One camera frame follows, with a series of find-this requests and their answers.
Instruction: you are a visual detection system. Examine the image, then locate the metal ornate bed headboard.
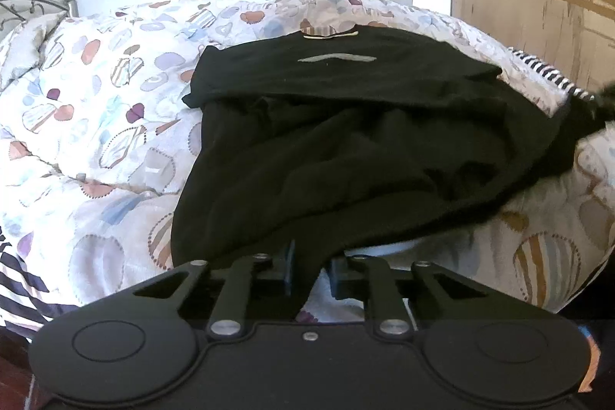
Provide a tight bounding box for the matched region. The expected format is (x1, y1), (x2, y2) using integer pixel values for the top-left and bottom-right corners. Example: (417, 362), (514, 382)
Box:
(0, 0), (79, 31)

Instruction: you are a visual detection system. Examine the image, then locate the black t-shirt with print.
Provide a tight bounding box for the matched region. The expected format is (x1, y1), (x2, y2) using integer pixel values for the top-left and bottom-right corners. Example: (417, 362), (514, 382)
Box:
(171, 26), (614, 310)

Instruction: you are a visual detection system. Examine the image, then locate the patterned circle print duvet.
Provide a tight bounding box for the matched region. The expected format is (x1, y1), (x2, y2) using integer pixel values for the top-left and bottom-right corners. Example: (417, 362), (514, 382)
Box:
(1, 0), (614, 338)

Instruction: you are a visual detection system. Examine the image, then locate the striped bed sheet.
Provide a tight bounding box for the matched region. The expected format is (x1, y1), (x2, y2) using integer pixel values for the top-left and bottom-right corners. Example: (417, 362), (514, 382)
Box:
(509, 47), (596, 102)

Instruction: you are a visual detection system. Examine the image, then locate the beige pillow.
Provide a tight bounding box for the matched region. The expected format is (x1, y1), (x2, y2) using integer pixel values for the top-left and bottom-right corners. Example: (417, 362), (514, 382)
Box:
(0, 12), (66, 91)

